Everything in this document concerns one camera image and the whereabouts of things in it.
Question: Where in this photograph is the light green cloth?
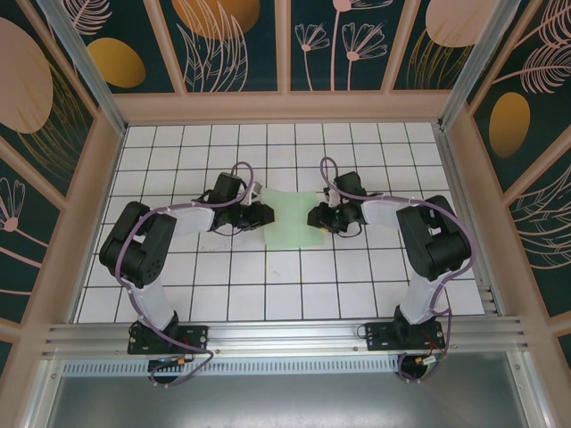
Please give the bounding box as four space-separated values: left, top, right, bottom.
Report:
261 186 329 250

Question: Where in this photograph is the grey metal sheet panel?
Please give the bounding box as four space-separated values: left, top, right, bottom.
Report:
37 350 543 428

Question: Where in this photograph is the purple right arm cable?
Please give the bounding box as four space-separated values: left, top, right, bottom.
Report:
319 156 474 385

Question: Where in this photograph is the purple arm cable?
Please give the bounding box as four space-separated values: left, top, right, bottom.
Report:
114 160 256 389
319 156 474 385

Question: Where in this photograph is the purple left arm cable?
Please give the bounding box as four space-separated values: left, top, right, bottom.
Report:
114 160 256 389

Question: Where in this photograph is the aluminium mounting rail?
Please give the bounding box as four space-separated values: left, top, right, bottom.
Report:
42 315 533 358

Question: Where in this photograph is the aluminium side rail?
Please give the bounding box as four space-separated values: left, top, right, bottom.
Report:
434 124 508 318

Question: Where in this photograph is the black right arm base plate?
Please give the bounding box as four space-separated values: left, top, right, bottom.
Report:
363 321 446 353

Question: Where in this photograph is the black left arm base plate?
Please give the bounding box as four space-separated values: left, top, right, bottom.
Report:
127 324 211 357

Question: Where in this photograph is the slotted metal cable tray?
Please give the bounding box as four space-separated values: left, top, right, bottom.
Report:
62 358 402 376

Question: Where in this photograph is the aluminium frame post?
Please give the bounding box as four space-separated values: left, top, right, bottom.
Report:
35 0 130 136
436 0 532 131

